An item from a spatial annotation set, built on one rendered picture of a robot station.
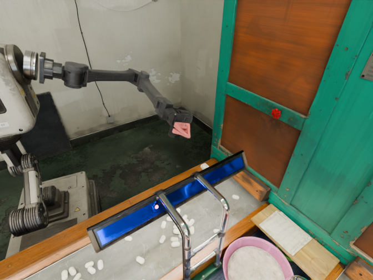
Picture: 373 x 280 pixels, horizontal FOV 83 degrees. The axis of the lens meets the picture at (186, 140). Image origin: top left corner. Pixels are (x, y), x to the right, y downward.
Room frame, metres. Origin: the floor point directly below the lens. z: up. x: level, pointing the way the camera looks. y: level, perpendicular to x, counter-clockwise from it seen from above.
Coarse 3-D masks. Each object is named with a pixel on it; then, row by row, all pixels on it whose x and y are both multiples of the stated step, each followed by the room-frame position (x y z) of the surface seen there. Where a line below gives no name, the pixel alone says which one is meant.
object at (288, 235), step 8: (272, 216) 0.59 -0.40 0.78; (280, 216) 0.59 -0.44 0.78; (264, 224) 0.55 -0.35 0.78; (272, 224) 0.55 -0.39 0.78; (280, 224) 0.55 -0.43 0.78; (288, 224) 0.55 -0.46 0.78; (272, 232) 0.51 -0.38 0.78; (280, 232) 0.51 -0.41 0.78; (288, 232) 0.51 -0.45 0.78; (296, 232) 0.51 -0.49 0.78; (304, 232) 0.51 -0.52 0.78; (280, 240) 0.47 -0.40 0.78; (288, 240) 0.47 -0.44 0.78; (296, 240) 0.47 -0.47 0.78; (304, 240) 0.47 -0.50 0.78; (288, 248) 0.44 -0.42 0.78; (296, 248) 0.44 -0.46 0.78
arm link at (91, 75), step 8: (64, 64) 0.96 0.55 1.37; (72, 64) 0.96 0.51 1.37; (80, 64) 1.00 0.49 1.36; (72, 72) 0.93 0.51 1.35; (80, 72) 0.95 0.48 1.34; (88, 72) 1.00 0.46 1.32; (96, 72) 1.03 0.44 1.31; (104, 72) 1.08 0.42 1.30; (112, 72) 1.12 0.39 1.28; (120, 72) 1.17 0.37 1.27; (128, 72) 1.21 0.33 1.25; (136, 72) 1.23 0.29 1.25; (88, 80) 0.99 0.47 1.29; (96, 80) 1.03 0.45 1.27; (104, 80) 1.07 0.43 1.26; (112, 80) 1.11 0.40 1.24; (120, 80) 1.15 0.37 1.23; (128, 80) 1.20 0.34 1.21; (136, 80) 1.26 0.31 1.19
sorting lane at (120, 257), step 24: (240, 192) 0.76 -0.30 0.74; (168, 216) 0.62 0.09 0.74; (192, 216) 0.62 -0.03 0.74; (216, 216) 0.62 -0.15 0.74; (240, 216) 0.62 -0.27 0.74; (120, 240) 0.50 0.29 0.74; (144, 240) 0.50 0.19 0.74; (168, 240) 0.50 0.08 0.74; (192, 240) 0.50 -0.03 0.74; (72, 264) 0.39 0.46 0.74; (96, 264) 0.39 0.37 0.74; (120, 264) 0.39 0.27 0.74; (144, 264) 0.39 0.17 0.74; (168, 264) 0.39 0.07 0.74
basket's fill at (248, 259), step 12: (240, 252) 0.45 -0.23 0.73; (252, 252) 0.45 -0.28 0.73; (264, 252) 0.45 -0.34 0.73; (228, 264) 0.40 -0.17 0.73; (240, 264) 0.40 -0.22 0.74; (252, 264) 0.39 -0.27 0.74; (264, 264) 0.40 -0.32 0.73; (276, 264) 0.40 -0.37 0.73; (228, 276) 0.36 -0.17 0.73; (240, 276) 0.35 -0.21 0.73; (252, 276) 0.35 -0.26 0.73; (264, 276) 0.35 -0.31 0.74; (276, 276) 0.35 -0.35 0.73
